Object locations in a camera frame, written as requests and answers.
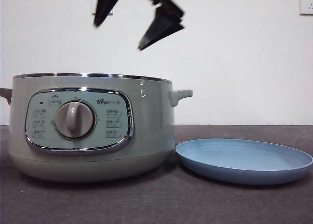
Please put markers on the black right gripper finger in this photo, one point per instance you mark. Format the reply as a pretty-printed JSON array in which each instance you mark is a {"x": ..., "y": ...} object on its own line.
[
  {"x": 166, "y": 26},
  {"x": 105, "y": 4}
]

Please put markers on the white wall socket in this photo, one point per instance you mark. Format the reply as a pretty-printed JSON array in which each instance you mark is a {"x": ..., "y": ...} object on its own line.
[
  {"x": 93, "y": 6},
  {"x": 306, "y": 4}
]

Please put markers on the blue round plate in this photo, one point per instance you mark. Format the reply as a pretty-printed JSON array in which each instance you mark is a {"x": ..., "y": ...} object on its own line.
[{"x": 244, "y": 158}]

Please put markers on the pale green electric steamer pot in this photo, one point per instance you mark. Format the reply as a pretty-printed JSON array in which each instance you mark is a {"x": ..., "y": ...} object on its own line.
[{"x": 149, "y": 126}]

